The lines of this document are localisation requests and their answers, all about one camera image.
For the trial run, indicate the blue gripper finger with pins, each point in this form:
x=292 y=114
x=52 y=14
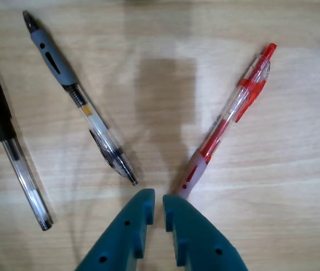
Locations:
x=126 y=237
x=202 y=242

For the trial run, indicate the clear pen grey grip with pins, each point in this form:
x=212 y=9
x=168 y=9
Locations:
x=58 y=65

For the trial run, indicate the red clear retractable pen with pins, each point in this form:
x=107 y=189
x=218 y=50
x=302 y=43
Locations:
x=213 y=141

